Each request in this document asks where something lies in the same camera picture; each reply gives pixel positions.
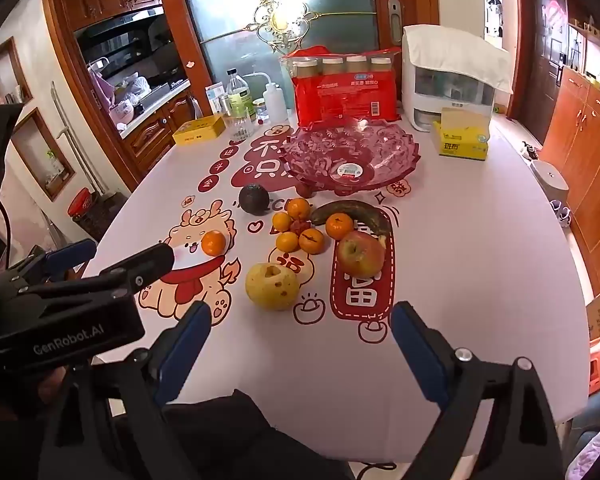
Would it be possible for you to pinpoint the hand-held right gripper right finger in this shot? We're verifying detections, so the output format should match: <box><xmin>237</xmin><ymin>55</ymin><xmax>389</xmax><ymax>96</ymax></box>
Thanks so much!
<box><xmin>390</xmin><ymin>301</ymin><xmax>566</xmax><ymax>480</ymax></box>

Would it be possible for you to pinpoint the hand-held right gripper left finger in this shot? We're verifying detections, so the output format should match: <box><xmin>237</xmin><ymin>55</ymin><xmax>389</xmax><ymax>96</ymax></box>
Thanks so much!
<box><xmin>37</xmin><ymin>301</ymin><xmax>213</xmax><ymax>480</ymax></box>

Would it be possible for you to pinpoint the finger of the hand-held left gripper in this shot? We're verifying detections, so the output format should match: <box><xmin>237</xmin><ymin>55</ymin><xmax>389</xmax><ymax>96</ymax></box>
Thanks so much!
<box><xmin>17</xmin><ymin>242</ymin><xmax>177</xmax><ymax>306</ymax></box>
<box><xmin>0</xmin><ymin>238</ymin><xmax>98</xmax><ymax>286</ymax></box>

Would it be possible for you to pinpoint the yellow pear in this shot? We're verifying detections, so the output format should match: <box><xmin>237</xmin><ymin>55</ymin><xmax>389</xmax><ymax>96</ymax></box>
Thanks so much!
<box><xmin>245</xmin><ymin>262</ymin><xmax>300</xmax><ymax>311</ymax></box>

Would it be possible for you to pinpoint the red apple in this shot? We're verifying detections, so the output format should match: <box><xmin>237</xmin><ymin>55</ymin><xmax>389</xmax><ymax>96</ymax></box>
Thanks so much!
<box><xmin>335</xmin><ymin>230</ymin><xmax>386</xmax><ymax>275</ymax></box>

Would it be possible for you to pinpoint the dark avocado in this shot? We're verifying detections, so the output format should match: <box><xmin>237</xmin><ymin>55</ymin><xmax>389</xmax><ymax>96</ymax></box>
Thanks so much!
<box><xmin>238</xmin><ymin>184</ymin><xmax>271</xmax><ymax>216</ymax></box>

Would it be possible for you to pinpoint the overripe brown banana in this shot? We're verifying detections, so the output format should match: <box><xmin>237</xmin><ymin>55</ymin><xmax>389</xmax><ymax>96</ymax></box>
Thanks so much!
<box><xmin>310</xmin><ymin>200</ymin><xmax>394</xmax><ymax>237</ymax></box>

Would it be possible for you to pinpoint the pink glass fruit bowl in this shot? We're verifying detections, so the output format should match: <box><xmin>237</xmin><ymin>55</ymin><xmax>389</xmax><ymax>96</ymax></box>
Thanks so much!
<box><xmin>278</xmin><ymin>125</ymin><xmax>423</xmax><ymax>196</ymax></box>

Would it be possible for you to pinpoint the red lidded jar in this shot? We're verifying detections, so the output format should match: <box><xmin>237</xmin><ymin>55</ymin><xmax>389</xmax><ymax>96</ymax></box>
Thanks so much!
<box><xmin>67</xmin><ymin>187</ymin><xmax>104</xmax><ymax>232</ymax></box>

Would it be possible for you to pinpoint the person's dark clothing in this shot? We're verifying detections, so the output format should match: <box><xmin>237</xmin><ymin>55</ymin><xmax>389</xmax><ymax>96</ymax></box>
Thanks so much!
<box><xmin>162</xmin><ymin>389</ymin><xmax>353</xmax><ymax>480</ymax></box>

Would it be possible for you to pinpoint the yellow tin box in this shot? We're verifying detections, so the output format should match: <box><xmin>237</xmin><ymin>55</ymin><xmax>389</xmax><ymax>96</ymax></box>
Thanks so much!
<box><xmin>172</xmin><ymin>114</ymin><xmax>227</xmax><ymax>146</ymax></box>

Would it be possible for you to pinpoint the pink plastic bag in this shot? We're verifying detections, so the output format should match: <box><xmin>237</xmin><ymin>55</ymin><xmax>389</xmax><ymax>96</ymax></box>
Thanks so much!
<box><xmin>87</xmin><ymin>60</ymin><xmax>117</xmax><ymax>111</ymax></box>

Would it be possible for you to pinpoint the clear drinking glass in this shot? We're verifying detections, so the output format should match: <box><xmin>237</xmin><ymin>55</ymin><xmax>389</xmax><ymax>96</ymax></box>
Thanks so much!
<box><xmin>227</xmin><ymin>115</ymin><xmax>254</xmax><ymax>144</ymax></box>

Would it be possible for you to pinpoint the clear bottle with green label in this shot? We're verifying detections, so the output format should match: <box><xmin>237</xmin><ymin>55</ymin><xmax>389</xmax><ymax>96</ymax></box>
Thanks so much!
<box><xmin>226</xmin><ymin>68</ymin><xmax>254</xmax><ymax>133</ymax></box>

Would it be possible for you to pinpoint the white trash bin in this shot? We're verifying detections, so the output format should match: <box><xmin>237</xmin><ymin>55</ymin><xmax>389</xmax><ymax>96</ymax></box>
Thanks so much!
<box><xmin>532</xmin><ymin>160</ymin><xmax>572</xmax><ymax>207</ymax></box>

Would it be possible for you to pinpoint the yellow tissue box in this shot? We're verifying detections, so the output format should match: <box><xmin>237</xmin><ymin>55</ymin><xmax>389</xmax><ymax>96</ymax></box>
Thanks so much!
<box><xmin>432</xmin><ymin>106</ymin><xmax>491</xmax><ymax>161</ymax></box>

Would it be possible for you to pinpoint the white squeeze bottle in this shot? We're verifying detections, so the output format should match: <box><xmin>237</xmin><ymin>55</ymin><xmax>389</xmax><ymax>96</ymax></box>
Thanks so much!
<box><xmin>262</xmin><ymin>72</ymin><xmax>289</xmax><ymax>124</ymax></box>

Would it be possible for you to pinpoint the white countertop dispenser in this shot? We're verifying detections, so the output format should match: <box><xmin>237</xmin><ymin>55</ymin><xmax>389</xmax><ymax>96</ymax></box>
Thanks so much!
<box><xmin>401</xmin><ymin>25</ymin><xmax>496</xmax><ymax>133</ymax></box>

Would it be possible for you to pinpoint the wooden sideboard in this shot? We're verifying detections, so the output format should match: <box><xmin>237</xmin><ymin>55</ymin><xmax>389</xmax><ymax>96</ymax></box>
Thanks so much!
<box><xmin>540</xmin><ymin>67</ymin><xmax>600</xmax><ymax>288</ymax></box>

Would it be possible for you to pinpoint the red pack of jars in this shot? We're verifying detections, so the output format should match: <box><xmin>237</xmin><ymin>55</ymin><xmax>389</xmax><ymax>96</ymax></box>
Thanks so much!
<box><xmin>280</xmin><ymin>46</ymin><xmax>403</xmax><ymax>130</ymax></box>

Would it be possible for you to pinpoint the white cloth cover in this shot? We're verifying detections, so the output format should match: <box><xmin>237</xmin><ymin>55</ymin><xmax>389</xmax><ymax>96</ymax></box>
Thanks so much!
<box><xmin>404</xmin><ymin>25</ymin><xmax>514</xmax><ymax>94</ymax></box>

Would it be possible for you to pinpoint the dark wooden door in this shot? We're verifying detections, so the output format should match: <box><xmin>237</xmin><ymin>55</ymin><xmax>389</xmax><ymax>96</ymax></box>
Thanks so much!
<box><xmin>514</xmin><ymin>0</ymin><xmax>572</xmax><ymax>128</ymax></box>

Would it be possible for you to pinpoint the frosted glass door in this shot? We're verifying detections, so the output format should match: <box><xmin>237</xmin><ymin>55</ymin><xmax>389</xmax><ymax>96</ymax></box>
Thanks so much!
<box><xmin>175</xmin><ymin>0</ymin><xmax>381</xmax><ymax>111</ymax></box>

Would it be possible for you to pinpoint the metal door handle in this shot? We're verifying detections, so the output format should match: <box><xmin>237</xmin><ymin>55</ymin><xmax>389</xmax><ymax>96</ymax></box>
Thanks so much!
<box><xmin>387</xmin><ymin>0</ymin><xmax>404</xmax><ymax>46</ymax></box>

